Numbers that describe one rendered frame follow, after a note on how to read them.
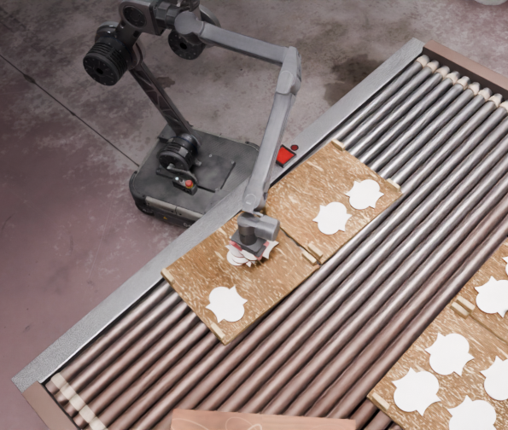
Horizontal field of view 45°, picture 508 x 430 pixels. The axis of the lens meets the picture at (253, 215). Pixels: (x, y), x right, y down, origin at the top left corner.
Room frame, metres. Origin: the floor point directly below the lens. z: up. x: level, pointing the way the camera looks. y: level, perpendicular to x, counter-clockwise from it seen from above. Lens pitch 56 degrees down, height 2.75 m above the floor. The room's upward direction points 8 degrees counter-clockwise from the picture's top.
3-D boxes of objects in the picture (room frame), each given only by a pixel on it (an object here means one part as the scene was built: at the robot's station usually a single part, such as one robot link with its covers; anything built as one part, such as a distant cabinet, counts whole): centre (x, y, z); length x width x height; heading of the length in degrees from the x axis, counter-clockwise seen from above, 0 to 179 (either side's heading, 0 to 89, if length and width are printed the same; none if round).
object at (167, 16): (1.71, 0.19, 1.45); 0.09 x 0.08 x 0.12; 150
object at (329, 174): (1.27, -0.27, 0.93); 0.41 x 0.35 x 0.02; 126
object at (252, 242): (1.06, 0.02, 1.09); 0.10 x 0.07 x 0.07; 51
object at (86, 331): (1.38, -0.01, 0.89); 2.08 x 0.08 x 0.06; 129
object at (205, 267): (1.03, 0.07, 0.93); 0.41 x 0.35 x 0.02; 124
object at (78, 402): (1.25, -0.12, 0.90); 1.95 x 0.05 x 0.05; 129
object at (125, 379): (1.21, -0.15, 0.90); 1.95 x 0.05 x 0.05; 129
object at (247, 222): (1.05, 0.02, 1.15); 0.07 x 0.06 x 0.07; 60
